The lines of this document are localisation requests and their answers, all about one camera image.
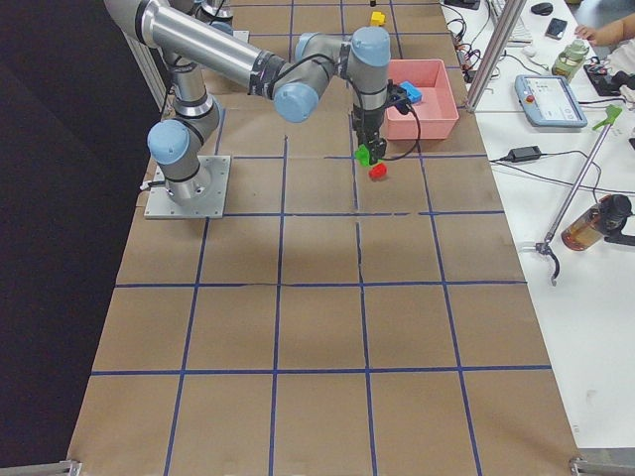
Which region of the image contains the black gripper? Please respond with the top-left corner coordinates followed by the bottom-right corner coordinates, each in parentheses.
top-left (350, 83), bottom-right (411, 166)

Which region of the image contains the green toy block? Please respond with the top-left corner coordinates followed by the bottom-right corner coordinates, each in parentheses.
top-left (354, 144), bottom-right (383, 167)

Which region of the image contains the blue toy block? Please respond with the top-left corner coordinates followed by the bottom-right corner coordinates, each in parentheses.
top-left (400, 81), bottom-right (423, 104)

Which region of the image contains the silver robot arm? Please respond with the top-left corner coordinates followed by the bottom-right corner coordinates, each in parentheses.
top-left (193, 0), bottom-right (233, 24)
top-left (105, 1), bottom-right (407, 204)

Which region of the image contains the pink plastic box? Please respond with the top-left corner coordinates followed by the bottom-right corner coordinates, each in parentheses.
top-left (384, 59), bottom-right (458, 141)

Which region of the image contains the person's bare hand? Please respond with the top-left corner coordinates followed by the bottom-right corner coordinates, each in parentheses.
top-left (574, 14), bottom-right (635, 47)

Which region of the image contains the red toy block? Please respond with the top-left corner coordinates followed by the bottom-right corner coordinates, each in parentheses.
top-left (368, 163), bottom-right (388, 181)

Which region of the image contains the yellow toy block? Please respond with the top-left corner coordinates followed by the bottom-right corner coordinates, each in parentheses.
top-left (369, 11), bottom-right (386, 27)

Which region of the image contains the black power adapter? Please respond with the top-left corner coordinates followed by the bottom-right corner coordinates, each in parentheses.
top-left (506, 146), bottom-right (543, 164)

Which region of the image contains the blue teach pendant tablet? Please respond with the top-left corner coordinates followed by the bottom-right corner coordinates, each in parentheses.
top-left (514, 74), bottom-right (587, 130)

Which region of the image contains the black smartphone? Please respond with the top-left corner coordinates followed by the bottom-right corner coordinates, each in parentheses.
top-left (545, 18), bottom-right (568, 40)

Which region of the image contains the black computer mouse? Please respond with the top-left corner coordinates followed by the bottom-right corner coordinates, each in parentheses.
top-left (530, 1), bottom-right (554, 16)

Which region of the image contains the brown drink bottle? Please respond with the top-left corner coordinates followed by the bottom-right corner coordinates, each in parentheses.
top-left (561, 193), bottom-right (634, 251)

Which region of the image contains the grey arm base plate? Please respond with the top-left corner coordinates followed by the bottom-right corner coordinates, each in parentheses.
top-left (233, 30), bottom-right (250, 44)
top-left (144, 155), bottom-right (231, 219)

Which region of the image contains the aluminium frame post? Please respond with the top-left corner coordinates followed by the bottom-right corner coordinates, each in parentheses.
top-left (465, 0), bottom-right (526, 113)

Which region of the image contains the green handled reacher grabber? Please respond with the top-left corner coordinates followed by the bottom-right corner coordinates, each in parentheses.
top-left (519, 104), bottom-right (624, 288)

